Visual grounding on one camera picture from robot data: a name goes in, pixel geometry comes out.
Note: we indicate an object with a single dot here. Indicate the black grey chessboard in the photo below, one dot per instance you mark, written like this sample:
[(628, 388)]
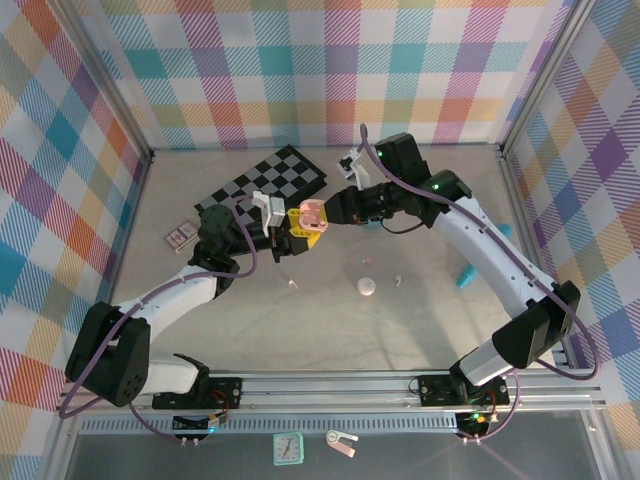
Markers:
[(280, 170)]

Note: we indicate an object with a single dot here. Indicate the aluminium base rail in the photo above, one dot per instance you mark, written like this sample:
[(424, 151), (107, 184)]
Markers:
[(325, 387)]

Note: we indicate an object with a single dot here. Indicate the white pink small tool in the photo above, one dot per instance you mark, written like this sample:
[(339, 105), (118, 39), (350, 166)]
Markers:
[(334, 438)]

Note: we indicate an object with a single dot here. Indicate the black controller board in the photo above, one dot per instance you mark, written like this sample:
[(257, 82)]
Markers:
[(192, 424), (475, 420)]

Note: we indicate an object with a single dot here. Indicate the small playing card box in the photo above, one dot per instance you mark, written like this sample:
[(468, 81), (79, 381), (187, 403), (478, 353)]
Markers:
[(181, 235)]

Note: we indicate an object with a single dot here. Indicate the pink earbud charging case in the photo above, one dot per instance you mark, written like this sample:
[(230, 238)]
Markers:
[(312, 212)]

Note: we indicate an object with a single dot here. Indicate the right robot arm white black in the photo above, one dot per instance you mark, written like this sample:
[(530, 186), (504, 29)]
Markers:
[(480, 245)]

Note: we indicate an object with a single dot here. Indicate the white round earbud charging case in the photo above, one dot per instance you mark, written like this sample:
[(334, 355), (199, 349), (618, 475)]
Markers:
[(366, 287)]

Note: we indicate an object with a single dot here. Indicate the aluminium frame post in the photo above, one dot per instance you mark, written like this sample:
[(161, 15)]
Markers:
[(111, 75), (542, 75)]

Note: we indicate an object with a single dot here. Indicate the teal square clock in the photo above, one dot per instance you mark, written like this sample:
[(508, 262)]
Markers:
[(288, 449)]

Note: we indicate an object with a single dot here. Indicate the blue cylindrical device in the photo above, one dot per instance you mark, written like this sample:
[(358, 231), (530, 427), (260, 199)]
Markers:
[(467, 279)]

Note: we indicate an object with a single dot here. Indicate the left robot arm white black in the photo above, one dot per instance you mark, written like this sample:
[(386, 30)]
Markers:
[(165, 295)]

